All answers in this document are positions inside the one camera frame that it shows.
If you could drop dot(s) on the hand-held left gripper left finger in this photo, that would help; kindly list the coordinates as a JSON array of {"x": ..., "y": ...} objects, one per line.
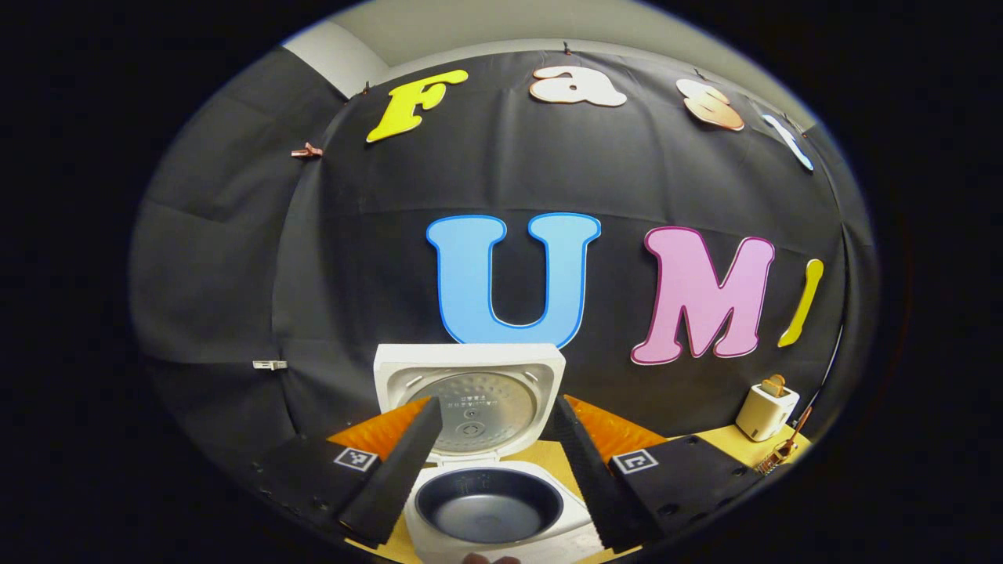
[{"x": 400, "y": 478}]

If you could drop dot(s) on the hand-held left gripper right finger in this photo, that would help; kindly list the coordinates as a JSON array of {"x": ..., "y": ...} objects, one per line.
[{"x": 599, "y": 486}]

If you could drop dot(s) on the white rice cooker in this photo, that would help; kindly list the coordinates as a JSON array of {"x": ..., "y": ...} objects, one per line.
[{"x": 470, "y": 356}]

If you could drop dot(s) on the brown wooden spoon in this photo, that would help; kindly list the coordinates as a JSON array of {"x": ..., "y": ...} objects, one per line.
[{"x": 801, "y": 427}]

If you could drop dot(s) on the silver cloth clip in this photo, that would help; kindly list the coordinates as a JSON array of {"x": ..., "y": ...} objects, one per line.
[{"x": 269, "y": 364}]

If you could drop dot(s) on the white toaster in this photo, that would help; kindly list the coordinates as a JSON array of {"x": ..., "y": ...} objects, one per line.
[{"x": 764, "y": 415}]

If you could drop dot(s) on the brown toast slice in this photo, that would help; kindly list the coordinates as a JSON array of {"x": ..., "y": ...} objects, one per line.
[{"x": 772, "y": 385}]

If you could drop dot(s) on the black backdrop cloth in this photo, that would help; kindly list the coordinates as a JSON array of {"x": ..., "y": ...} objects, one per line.
[{"x": 353, "y": 258}]

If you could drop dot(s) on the copper cloth clip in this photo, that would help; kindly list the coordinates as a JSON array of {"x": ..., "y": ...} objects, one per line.
[{"x": 307, "y": 150}]

